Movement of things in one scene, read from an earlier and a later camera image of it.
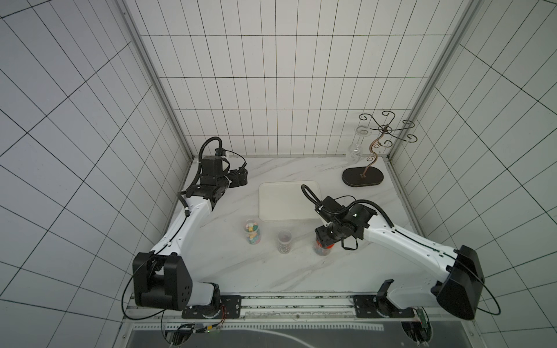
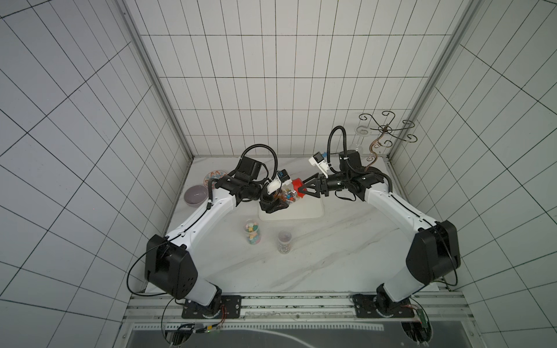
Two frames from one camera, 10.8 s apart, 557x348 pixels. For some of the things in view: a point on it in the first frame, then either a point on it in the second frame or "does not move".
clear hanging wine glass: x=355 y=150 does not move
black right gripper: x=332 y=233 to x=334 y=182
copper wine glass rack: x=368 y=176 does not move
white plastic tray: x=285 y=201 does not move
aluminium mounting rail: x=283 y=312 does not move
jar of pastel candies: x=252 y=230 does not move
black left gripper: x=236 y=182 to x=270 y=204
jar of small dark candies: x=284 y=241 does not move
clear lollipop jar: x=323 y=251 to x=286 y=193
